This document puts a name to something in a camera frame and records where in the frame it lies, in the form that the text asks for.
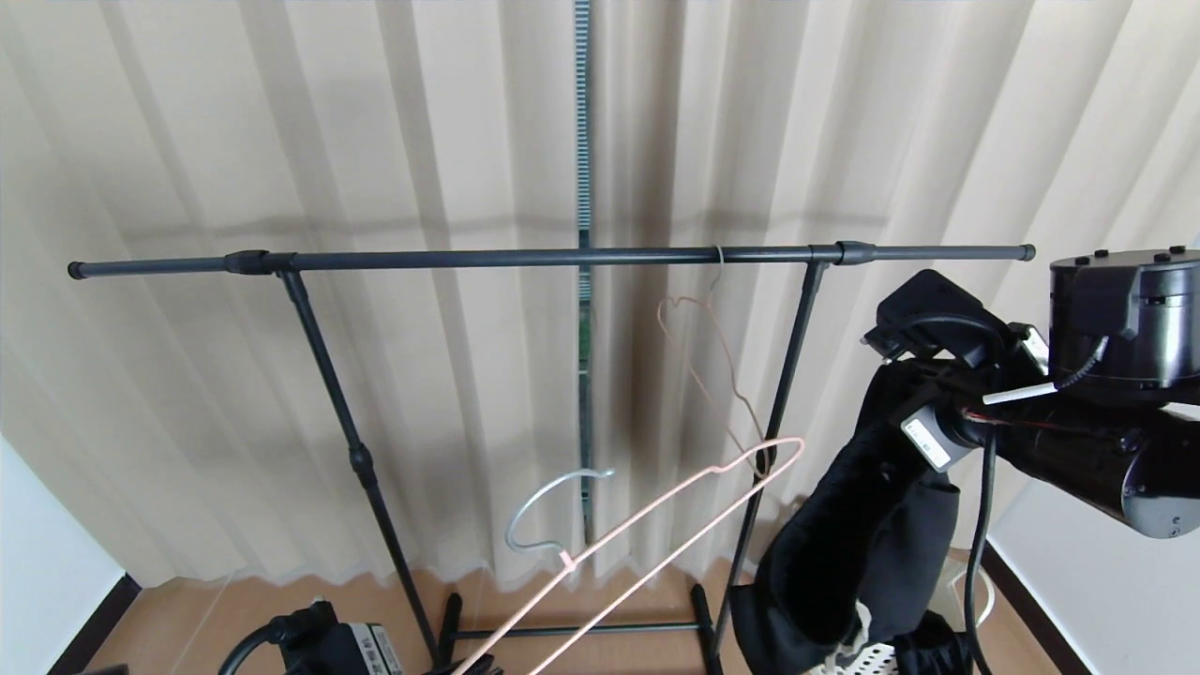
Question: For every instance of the white laundry basket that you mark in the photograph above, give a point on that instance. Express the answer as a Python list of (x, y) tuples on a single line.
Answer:
[(858, 661)]

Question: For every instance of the beige curtain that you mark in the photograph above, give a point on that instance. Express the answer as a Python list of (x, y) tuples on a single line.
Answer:
[(234, 122)]

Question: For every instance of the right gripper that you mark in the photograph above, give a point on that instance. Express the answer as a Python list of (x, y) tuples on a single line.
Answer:
[(1106, 469)]

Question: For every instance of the pink clothes hanger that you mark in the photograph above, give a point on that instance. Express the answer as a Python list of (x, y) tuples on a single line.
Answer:
[(656, 511), (724, 352)]

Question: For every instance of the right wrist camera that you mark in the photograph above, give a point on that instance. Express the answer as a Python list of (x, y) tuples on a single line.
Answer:
[(928, 300)]

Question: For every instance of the black shorts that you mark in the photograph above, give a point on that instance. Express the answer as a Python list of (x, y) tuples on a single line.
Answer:
[(844, 534)]

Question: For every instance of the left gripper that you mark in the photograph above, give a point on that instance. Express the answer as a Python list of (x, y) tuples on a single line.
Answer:
[(370, 652)]

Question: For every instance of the black clothes rack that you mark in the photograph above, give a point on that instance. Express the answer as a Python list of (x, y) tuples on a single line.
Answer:
[(469, 258)]

